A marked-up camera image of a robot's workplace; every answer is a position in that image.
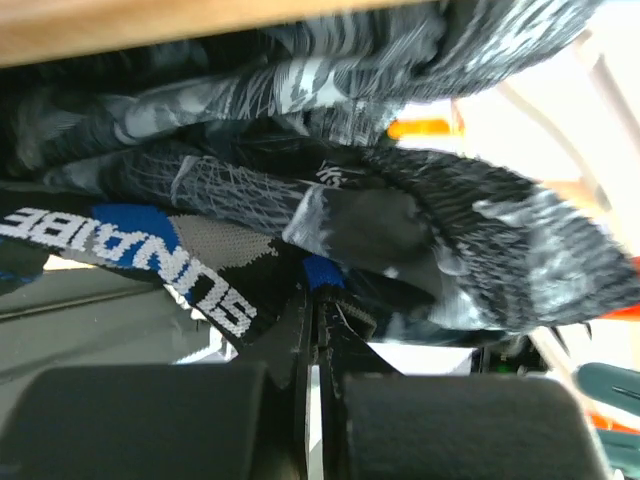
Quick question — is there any orange clothes peg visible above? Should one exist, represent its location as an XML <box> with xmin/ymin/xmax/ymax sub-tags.
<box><xmin>387</xmin><ymin>117</ymin><xmax>464</xmax><ymax>152</ymax></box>

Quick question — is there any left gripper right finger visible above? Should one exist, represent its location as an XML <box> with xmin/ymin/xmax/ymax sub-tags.
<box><xmin>316</xmin><ymin>302</ymin><xmax>611</xmax><ymax>479</ymax></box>

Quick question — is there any white round clip hanger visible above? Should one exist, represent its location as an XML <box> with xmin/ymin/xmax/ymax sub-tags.
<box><xmin>455</xmin><ymin>4</ymin><xmax>639</xmax><ymax>255</ymax></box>

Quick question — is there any dark patterned garment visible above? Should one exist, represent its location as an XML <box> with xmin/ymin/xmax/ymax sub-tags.
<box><xmin>1</xmin><ymin>1</ymin><xmax>639</xmax><ymax>346</ymax></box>

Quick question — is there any black blue sock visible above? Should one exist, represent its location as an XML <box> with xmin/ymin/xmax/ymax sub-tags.
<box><xmin>0</xmin><ymin>202</ymin><xmax>436</xmax><ymax>351</ymax></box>

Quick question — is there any wooden hanging rack frame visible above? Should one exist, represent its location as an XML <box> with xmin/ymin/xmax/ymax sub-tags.
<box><xmin>0</xmin><ymin>0</ymin><xmax>441</xmax><ymax>69</ymax></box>

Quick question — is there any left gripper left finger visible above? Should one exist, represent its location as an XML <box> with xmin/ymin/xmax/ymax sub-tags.
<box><xmin>1</xmin><ymin>291</ymin><xmax>312</xmax><ymax>479</ymax></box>

